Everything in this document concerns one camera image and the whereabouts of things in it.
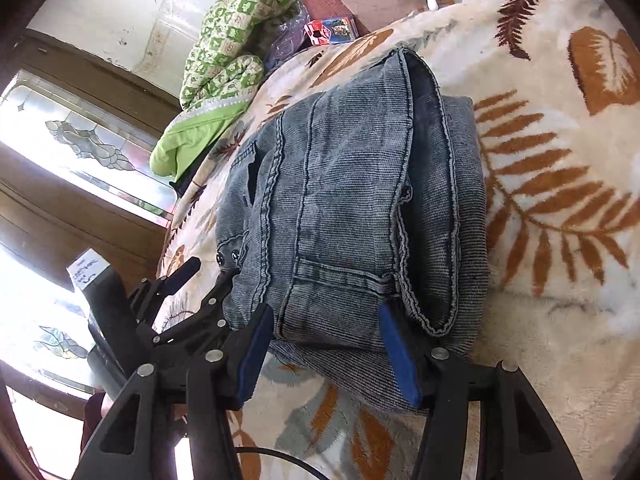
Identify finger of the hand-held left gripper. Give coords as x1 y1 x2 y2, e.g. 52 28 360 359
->
130 257 202 321
150 267 238 366

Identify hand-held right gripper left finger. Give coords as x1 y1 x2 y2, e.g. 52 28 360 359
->
72 304 276 480

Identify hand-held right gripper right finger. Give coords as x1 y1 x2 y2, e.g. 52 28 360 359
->
378 305 583 480

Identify blue-grey corduroy pants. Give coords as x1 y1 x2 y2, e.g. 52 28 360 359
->
215 46 488 413

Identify light green cloth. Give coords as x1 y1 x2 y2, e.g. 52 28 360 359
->
150 100 251 178

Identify stained glass window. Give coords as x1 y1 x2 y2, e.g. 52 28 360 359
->
0 67 181 411

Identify leaf-printed cream blanket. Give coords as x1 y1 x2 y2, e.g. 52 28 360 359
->
155 0 640 480

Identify green patterned quilt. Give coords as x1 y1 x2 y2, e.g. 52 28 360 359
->
180 0 303 111

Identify purple plastic bag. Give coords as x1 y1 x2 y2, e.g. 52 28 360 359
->
265 2 313 73

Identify small colourful card box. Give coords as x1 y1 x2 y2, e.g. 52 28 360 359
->
303 16 358 48

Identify wooden window frame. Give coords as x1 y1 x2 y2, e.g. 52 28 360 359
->
0 27 183 480

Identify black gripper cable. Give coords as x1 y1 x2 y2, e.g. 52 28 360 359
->
235 446 326 480

